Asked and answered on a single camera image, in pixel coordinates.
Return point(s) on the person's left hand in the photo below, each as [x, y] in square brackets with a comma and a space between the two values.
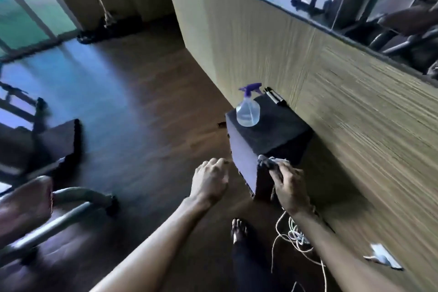
[207, 182]

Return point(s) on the clear purple-top spray bottle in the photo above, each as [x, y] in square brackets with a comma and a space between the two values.
[248, 112]

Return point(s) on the person's right hand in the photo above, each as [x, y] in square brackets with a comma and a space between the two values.
[291, 189]

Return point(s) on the brown padded exercise bench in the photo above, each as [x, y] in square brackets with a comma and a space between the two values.
[30, 213]

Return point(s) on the person's left fingers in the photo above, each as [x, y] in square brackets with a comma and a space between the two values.
[216, 165]

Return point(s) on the black cube box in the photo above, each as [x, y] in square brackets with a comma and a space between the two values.
[270, 131]

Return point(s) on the person's left forearm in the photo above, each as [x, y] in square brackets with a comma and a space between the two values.
[150, 250]

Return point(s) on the person's right thumb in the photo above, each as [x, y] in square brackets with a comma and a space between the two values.
[275, 182]

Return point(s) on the person's leg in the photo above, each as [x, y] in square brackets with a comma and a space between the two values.
[251, 267]

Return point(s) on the white paper scrap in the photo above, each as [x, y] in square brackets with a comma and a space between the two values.
[383, 257]

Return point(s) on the black pile of gear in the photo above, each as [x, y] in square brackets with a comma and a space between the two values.
[109, 30]

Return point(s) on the black exercise machine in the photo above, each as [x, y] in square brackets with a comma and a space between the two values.
[44, 144]

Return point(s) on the glass sliding door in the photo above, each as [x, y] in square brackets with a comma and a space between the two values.
[27, 7]

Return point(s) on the person's foot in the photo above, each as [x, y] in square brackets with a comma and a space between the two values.
[240, 230]

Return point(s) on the person's right forearm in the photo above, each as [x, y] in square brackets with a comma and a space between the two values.
[335, 257]

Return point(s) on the small dark floor object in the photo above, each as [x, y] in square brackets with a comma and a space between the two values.
[221, 125]

